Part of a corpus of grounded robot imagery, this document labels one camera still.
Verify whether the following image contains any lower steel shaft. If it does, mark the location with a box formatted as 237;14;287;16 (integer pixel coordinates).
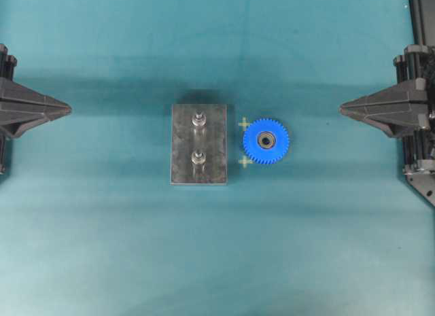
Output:
191;150;207;165

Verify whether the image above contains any grey metal base plate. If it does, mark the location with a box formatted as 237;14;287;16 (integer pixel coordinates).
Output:
170;104;228;185

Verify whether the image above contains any upper steel shaft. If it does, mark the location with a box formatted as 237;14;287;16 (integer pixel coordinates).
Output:
192;111;207;128

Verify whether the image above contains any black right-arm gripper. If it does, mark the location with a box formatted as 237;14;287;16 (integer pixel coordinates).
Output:
339;43;435;176

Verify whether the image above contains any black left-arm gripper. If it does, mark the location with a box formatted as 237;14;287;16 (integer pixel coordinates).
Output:
0;43;73;175

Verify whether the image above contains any steel shaft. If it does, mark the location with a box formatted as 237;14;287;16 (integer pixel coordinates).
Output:
192;111;207;128
191;150;207;165

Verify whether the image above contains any large blue plastic gear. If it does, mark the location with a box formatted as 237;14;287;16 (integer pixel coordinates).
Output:
243;118;290;164

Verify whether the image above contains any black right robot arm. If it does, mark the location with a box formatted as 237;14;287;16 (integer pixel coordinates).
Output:
340;0;434;204

